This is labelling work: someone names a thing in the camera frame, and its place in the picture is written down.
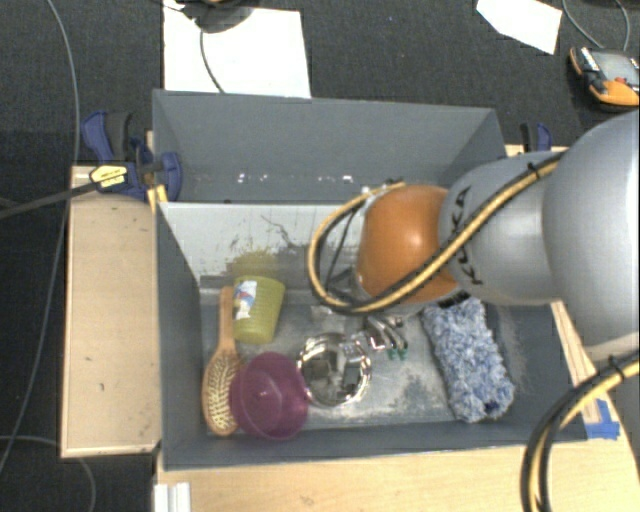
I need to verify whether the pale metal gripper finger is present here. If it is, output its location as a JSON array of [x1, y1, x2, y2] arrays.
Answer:
[[304, 355, 332, 387], [342, 342, 370, 397]]

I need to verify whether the purple plastic lid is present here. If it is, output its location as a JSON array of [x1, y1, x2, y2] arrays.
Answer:
[[228, 351, 312, 441]]

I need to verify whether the green cup with print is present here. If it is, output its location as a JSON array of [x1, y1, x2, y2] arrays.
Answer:
[[230, 274, 287, 345]]

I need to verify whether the blue fuzzy cloth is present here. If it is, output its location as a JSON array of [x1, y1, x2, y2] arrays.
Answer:
[[419, 297, 516, 425]]

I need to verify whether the wooden hairbrush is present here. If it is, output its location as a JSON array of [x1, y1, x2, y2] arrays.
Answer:
[[200, 285, 247, 438]]

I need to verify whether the grey metal bin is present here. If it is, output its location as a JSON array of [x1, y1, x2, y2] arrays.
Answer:
[[151, 88, 589, 471]]

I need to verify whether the pale wood board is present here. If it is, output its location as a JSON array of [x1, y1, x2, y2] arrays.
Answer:
[[59, 164, 164, 459]]

